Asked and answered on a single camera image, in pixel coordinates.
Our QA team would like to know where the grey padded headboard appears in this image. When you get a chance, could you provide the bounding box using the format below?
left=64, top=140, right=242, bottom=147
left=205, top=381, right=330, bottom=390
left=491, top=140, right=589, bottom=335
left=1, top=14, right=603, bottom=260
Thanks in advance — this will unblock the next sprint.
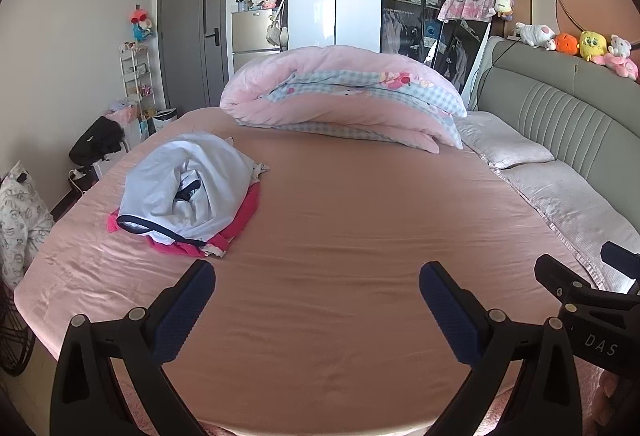
left=470, top=35, right=640, bottom=237

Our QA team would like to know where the white printed bag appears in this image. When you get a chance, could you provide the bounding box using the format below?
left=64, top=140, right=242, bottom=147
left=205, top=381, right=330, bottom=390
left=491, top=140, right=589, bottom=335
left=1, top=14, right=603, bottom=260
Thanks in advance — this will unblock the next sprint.
left=0, top=160, right=55, bottom=288

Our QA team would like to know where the black bag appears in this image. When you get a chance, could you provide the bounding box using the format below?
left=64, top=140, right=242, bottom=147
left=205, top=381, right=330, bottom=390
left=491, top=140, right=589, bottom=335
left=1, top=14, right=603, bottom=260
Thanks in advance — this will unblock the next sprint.
left=69, top=116, right=125, bottom=165

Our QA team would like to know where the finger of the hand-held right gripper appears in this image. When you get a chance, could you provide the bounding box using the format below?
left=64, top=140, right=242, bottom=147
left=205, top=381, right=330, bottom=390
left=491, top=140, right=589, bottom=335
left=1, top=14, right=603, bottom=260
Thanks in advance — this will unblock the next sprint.
left=601, top=242, right=640, bottom=274
left=534, top=255, right=598, bottom=312

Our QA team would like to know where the white shelf rack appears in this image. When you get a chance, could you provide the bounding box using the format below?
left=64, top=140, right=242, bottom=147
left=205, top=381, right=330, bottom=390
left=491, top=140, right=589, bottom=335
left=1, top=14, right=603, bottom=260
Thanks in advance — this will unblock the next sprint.
left=118, top=41, right=151, bottom=118

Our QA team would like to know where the pink checked folded quilt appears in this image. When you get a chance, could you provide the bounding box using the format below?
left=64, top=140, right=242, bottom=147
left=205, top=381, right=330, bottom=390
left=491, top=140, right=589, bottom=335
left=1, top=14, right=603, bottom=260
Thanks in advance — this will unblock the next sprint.
left=220, top=45, right=469, bottom=154

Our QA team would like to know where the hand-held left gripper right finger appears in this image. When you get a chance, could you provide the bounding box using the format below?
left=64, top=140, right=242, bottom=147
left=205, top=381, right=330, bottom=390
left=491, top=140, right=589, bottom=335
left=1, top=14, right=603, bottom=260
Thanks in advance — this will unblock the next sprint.
left=419, top=261, right=583, bottom=436

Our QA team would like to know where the grey door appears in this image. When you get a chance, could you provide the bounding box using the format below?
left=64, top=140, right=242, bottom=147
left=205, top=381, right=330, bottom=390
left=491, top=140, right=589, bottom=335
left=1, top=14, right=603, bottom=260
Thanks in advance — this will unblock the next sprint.
left=157, top=0, right=228, bottom=114

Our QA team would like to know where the beige handbag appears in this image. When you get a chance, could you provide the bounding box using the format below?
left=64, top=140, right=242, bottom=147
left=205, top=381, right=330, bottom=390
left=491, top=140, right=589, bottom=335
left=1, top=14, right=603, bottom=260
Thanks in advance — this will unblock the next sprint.
left=266, top=11, right=284, bottom=46

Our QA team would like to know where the pink bed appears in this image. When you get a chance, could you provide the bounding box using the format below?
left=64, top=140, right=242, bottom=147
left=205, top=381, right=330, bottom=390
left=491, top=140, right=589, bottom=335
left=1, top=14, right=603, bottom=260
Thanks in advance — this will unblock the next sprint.
left=14, top=106, right=616, bottom=436

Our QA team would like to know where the white cat plush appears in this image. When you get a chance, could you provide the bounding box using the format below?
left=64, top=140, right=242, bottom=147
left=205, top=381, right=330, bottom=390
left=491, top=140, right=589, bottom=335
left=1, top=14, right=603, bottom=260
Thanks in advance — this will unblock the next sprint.
left=514, top=22, right=557, bottom=52

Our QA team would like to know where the black wire fan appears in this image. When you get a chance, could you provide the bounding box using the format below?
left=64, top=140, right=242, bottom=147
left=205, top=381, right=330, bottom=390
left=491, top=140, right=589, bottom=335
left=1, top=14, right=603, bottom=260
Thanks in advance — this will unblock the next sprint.
left=0, top=281, right=37, bottom=377

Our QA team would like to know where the orange plush toy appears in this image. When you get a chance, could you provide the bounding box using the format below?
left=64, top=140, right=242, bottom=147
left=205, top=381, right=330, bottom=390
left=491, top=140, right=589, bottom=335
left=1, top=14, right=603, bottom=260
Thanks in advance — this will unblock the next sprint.
left=555, top=32, right=581, bottom=58

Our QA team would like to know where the pale pink pillow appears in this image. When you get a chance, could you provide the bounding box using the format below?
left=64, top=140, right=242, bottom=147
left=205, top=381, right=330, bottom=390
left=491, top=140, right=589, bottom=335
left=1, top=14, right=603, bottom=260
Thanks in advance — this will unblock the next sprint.
left=457, top=111, right=556, bottom=168
left=500, top=159, right=640, bottom=292

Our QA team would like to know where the light blue navy-trimmed shirt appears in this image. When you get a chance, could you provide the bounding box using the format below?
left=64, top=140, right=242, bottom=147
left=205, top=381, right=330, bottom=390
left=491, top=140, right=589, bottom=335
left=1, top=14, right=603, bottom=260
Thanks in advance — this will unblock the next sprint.
left=117, top=132, right=271, bottom=247

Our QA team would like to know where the red and blue wall toy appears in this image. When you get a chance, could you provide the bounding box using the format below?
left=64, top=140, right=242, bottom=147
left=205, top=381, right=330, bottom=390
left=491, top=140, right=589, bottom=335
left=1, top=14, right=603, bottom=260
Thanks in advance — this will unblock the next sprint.
left=130, top=5, right=156, bottom=42

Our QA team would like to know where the grey fridge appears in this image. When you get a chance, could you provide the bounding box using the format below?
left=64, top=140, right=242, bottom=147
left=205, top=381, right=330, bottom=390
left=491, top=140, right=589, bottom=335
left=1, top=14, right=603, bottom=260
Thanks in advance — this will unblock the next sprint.
left=231, top=9, right=283, bottom=77

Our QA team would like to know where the pile of clothes pink navy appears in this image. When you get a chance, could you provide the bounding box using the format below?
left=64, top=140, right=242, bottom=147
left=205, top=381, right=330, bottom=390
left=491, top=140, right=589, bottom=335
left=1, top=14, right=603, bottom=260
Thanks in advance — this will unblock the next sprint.
left=107, top=183, right=261, bottom=259

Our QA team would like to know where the pink and white plush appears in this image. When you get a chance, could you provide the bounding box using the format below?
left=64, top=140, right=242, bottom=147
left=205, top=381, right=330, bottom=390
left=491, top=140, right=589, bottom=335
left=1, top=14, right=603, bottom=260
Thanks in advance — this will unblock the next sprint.
left=592, top=34, right=640, bottom=80

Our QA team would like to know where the person's pink fleece clothing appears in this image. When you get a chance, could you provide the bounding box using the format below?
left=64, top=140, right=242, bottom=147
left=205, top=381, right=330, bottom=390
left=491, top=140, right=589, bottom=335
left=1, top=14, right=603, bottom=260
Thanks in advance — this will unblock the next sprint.
left=575, top=361, right=633, bottom=436

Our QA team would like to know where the yellow square plush toy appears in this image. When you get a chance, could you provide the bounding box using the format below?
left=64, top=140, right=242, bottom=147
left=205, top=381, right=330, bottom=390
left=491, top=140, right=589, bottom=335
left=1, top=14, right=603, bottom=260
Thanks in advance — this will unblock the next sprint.
left=579, top=31, right=609, bottom=62

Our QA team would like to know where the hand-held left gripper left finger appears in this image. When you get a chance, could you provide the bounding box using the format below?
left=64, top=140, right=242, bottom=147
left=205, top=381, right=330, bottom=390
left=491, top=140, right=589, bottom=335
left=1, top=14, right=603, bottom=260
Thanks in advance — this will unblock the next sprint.
left=50, top=260, right=217, bottom=436

